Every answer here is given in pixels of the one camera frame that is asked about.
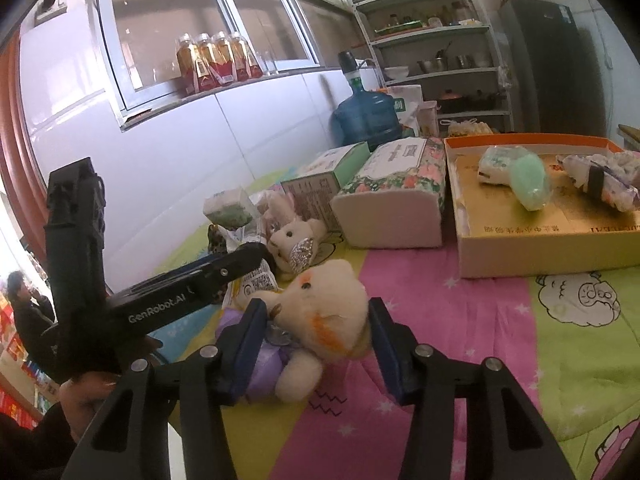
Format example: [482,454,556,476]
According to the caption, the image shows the white metal shelf rack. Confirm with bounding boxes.
[352,0,516,136]

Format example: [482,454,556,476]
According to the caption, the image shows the white flour sack green label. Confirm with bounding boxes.
[390,85,423,131]

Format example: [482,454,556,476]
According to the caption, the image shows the black frying pan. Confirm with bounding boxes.
[465,90,506,110]

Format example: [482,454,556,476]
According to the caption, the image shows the mint green puff packet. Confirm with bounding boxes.
[510,155,551,212]

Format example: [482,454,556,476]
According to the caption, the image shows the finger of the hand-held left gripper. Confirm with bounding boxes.
[150,255,221,286]
[197,242,276,306]

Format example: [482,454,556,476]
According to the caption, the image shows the colourful cartoon printed blanket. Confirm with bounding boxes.
[145,160,640,480]

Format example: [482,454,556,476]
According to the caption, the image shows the shallow orange-rimmed cardboard box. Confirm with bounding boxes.
[444,132,640,279]

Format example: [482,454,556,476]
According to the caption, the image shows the pink white plastic bucket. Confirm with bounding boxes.
[417,100,441,136]

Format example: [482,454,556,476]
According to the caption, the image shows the white packet with black clip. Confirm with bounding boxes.
[555,152,640,213]

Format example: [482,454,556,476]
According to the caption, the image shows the black pot red lid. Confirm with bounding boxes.
[437,89,466,111]

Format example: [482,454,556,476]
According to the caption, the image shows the floral tissue pack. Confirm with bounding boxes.
[330,136,447,249]

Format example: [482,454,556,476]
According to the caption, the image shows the yellow white plastic packet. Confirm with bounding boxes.
[220,260,281,311]

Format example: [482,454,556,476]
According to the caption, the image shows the green tray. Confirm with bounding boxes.
[375,21,423,36]

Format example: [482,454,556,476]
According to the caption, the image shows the white sliding window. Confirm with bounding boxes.
[95,0,323,113]

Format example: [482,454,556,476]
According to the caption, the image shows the dark grey refrigerator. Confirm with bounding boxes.
[500,0,608,136]

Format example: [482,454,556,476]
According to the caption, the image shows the black white water pump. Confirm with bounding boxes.
[337,51,378,86]

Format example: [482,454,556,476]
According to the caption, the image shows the shelf of colourful goods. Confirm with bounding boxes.
[0,290,56,431]

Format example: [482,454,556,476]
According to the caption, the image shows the green white face mask box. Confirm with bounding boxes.
[280,141,372,231]

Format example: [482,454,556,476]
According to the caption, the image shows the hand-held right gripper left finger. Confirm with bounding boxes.
[60,298,270,480]

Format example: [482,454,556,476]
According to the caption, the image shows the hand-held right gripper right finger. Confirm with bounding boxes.
[369,297,576,480]

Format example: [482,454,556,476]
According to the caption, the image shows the person's left hand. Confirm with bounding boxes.
[59,372,123,443]

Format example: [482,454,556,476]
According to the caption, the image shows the cream plush bear purple dress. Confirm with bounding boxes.
[215,260,373,403]

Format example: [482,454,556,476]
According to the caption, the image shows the person's left forearm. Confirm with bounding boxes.
[0,400,86,480]

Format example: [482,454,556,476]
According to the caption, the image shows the blue water jug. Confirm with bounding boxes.
[332,87,403,151]

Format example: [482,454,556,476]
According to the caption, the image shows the green white pocket tissue packet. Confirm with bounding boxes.
[202,186,255,226]

